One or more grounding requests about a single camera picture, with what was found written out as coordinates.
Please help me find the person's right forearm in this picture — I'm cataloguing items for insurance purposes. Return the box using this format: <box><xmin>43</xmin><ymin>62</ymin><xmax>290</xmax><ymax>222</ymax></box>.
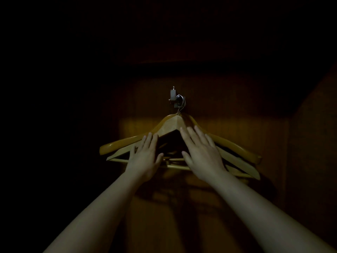
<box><xmin>210</xmin><ymin>170</ymin><xmax>337</xmax><ymax>253</ymax></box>

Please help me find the dark golden wooden clothes hanger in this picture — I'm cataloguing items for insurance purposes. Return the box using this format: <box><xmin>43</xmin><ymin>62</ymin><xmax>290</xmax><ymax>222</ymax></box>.
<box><xmin>99</xmin><ymin>95</ymin><xmax>263</xmax><ymax>166</ymax></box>

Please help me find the person's left hand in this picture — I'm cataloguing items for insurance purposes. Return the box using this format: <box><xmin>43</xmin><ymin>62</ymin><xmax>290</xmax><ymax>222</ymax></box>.
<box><xmin>125</xmin><ymin>132</ymin><xmax>164</xmax><ymax>183</ymax></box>

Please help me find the light wooden clothes hanger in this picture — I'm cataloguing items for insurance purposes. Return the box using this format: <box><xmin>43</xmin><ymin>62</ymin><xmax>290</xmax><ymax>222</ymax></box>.
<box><xmin>106</xmin><ymin>95</ymin><xmax>261</xmax><ymax>181</ymax></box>

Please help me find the person's left forearm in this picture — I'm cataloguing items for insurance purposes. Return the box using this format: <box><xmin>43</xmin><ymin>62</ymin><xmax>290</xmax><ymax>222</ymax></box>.
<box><xmin>43</xmin><ymin>171</ymin><xmax>144</xmax><ymax>253</ymax></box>

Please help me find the person's right hand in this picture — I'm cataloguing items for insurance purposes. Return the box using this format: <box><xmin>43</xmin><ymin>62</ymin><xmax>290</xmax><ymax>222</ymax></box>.
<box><xmin>180</xmin><ymin>125</ymin><xmax>228</xmax><ymax>184</ymax></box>

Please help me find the metal wall hook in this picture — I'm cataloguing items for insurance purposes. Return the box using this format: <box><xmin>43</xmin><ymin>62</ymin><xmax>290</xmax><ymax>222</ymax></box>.
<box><xmin>168</xmin><ymin>86</ymin><xmax>186</xmax><ymax>108</ymax></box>

